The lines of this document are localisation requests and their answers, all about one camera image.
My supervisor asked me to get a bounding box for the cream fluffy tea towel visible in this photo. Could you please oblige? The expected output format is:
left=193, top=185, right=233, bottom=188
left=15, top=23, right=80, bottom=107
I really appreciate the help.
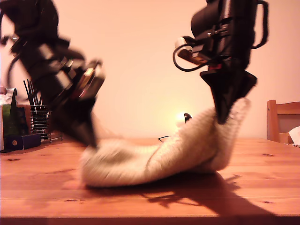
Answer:
left=79, top=97, right=251, bottom=188

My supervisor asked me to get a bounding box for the thin black stick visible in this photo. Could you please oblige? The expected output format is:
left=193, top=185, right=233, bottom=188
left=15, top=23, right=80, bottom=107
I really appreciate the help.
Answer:
left=30, top=80, right=38, bottom=106
left=26, top=79, right=36, bottom=106
left=22, top=80, right=33, bottom=106

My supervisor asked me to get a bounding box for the wooden chair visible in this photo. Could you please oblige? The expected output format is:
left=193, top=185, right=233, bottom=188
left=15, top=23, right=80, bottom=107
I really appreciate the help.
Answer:
left=266, top=100, right=300, bottom=144

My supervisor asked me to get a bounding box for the dark blue box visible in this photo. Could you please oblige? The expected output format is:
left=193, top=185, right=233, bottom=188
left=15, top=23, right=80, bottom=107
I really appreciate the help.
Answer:
left=2, top=133, right=41, bottom=151

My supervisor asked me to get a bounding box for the green and white bag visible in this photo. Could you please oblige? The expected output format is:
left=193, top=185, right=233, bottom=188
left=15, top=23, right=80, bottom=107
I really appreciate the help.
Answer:
left=0, top=88, right=28, bottom=151

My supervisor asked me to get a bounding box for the white tissue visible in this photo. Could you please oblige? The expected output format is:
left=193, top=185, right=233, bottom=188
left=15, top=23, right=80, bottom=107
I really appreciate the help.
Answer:
left=287, top=126, right=300, bottom=144

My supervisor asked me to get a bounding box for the chrome wire utensil holder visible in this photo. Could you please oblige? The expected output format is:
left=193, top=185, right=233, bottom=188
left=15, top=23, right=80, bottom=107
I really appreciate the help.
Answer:
left=30, top=105, right=63, bottom=143

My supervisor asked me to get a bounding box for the gripper grey camera box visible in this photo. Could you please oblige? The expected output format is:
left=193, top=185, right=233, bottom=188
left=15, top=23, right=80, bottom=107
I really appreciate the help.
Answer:
left=174, top=36, right=210, bottom=66
left=77, top=60, right=106, bottom=98

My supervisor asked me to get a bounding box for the white round security camera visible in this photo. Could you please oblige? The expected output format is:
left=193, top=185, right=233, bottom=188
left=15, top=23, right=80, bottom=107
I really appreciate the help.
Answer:
left=175, top=112, right=193, bottom=126

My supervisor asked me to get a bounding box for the thick black wrist cable loop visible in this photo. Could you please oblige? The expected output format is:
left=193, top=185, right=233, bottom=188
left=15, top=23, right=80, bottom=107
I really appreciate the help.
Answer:
left=252, top=0, right=270, bottom=49

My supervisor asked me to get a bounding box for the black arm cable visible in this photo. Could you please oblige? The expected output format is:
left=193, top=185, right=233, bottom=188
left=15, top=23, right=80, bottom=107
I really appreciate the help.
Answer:
left=0, top=32, right=24, bottom=90

